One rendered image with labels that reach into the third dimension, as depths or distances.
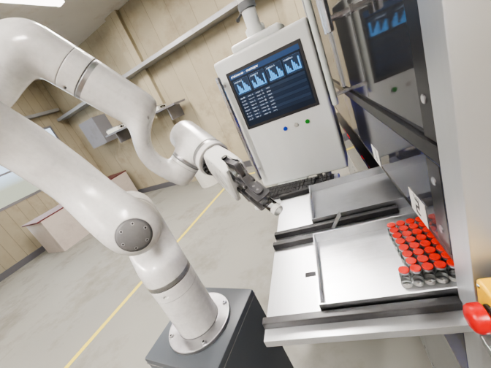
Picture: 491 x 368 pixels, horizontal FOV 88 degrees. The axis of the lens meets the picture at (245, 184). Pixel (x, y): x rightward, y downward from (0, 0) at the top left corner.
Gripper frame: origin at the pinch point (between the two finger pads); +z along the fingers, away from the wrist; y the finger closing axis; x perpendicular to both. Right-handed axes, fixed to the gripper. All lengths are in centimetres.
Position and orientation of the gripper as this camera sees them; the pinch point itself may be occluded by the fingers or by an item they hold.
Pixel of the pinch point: (259, 195)
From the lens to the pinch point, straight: 49.8
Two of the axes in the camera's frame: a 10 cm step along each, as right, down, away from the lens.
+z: 6.2, 5.0, -6.0
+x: 7.5, -6.1, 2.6
